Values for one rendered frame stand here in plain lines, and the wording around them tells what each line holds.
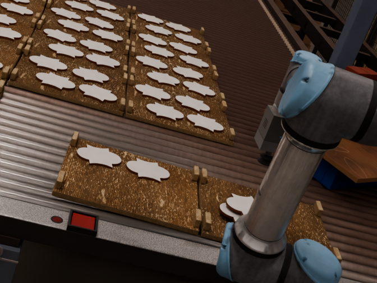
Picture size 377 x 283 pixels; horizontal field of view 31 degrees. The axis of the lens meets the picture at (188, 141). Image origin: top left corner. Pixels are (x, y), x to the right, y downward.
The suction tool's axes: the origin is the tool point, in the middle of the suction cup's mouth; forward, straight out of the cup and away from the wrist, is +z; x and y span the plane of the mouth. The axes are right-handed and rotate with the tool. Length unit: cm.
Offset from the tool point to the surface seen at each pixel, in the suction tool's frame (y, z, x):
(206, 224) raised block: 10.4, 20.7, 3.2
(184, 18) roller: -24, 34, -227
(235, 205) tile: 0.0, 19.0, -6.5
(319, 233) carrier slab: -29.4, 23.7, -6.7
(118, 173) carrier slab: 33.2, 23.2, -19.2
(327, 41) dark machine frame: -114, 24, -222
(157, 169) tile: 20.4, 22.8, -24.8
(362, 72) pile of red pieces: -57, -8, -72
